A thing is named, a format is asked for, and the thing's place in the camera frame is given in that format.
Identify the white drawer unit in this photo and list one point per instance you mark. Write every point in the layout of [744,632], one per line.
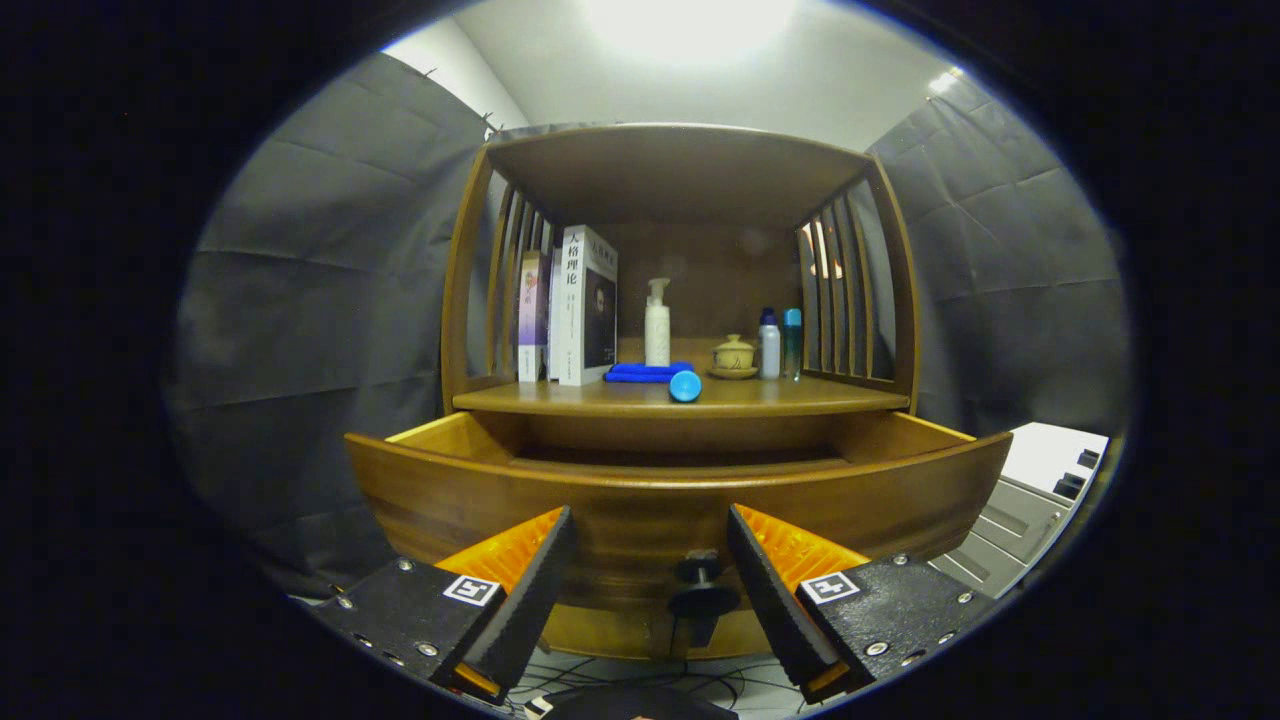
[1050,455]

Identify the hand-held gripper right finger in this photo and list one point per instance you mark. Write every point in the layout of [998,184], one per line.
[780,600]

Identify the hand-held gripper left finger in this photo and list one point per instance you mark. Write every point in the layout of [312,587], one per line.
[520,590]

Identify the slim teal bottle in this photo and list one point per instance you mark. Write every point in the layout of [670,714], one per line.
[791,345]

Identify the white bottle blue cap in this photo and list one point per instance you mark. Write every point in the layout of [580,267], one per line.
[769,350]

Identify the blue folded cloth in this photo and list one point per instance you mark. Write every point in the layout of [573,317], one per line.
[635,372]

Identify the large white portrait book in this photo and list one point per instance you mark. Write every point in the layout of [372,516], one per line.
[578,310]

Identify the white pump bottle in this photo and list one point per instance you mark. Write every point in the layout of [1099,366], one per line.
[657,335]

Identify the purple spine book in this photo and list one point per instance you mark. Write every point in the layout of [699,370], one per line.
[532,320]

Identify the brown wooden drawer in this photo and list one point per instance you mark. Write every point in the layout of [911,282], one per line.
[640,520]

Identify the yellow lidded teacup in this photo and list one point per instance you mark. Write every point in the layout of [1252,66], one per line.
[733,355]

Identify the light blue cream tube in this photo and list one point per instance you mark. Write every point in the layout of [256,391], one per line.
[685,386]

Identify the brown wooden cabinet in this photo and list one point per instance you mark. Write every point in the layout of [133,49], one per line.
[680,170]

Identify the wooden countertop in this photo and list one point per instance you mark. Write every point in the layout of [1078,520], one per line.
[790,395]

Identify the wooden cabinet door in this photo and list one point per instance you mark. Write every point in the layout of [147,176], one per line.
[745,635]
[600,630]

